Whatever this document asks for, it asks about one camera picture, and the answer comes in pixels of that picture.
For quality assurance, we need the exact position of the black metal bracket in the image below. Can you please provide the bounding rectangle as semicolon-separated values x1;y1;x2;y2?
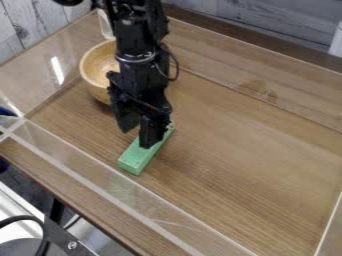
42;219;99;256

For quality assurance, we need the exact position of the black table leg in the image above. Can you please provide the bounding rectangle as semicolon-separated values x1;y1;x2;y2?
50;199;66;223

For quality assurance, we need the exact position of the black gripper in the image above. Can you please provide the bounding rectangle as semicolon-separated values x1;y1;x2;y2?
107;53;173;149

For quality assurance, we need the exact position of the black cable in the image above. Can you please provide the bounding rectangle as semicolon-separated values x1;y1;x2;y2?
0;214;50;256

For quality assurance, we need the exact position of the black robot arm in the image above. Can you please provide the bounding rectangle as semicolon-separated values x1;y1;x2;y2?
103;0;173;149

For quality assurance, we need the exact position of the green rectangular block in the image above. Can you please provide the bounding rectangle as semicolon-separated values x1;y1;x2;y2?
118;122;176;176

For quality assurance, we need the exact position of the brown wooden bowl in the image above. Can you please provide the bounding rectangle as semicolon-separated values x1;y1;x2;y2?
79;40;121;105

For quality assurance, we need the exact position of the clear acrylic tray enclosure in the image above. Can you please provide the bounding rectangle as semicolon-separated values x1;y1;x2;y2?
0;10;342;256

